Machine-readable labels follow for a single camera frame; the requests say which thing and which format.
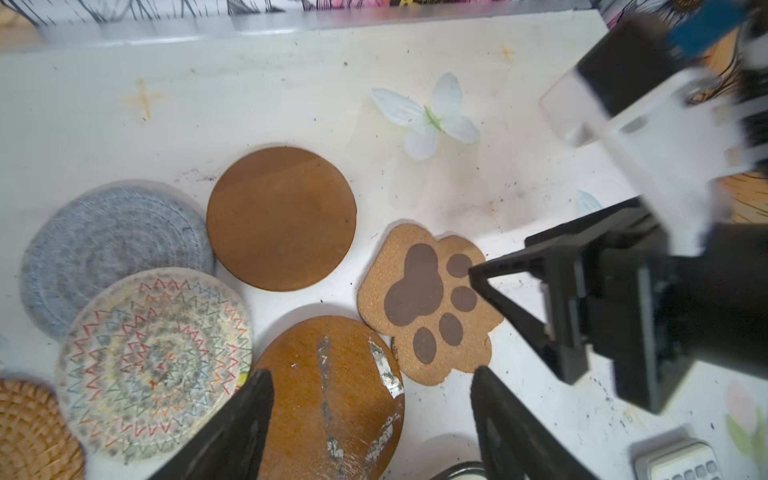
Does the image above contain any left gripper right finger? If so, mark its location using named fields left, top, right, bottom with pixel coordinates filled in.
left=470, top=366, right=595, bottom=479

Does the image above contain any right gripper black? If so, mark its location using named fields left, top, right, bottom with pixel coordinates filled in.
left=469, top=198, right=767, bottom=414

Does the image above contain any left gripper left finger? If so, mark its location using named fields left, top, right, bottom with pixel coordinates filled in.
left=153, top=370, right=274, bottom=480

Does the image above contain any scratched brown wooden coaster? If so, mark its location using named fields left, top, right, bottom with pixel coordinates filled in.
left=255, top=316, right=405, bottom=479

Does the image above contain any multicolour zigzag woven coaster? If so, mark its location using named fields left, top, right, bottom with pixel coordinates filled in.
left=55, top=267, right=253, bottom=465

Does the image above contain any cork paw print coaster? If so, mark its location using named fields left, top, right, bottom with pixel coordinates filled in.
left=357, top=223, right=503, bottom=386

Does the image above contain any woven rattan coaster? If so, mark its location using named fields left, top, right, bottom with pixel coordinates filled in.
left=1, top=378, right=85, bottom=479

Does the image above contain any plain brown wooden coaster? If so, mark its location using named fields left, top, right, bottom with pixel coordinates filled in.
left=206, top=146, right=357, bottom=292

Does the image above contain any grey woven coaster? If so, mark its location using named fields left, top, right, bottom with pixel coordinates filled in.
left=20, top=185, right=215, bottom=340

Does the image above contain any white mug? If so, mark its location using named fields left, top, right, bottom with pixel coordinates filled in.
left=431, top=461, right=487, bottom=480

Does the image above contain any white calculator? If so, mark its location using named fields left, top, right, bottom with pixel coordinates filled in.
left=634, top=439, right=724, bottom=480

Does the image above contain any right wrist camera white housing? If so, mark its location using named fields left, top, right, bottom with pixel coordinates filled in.
left=538, top=11, right=768, bottom=253

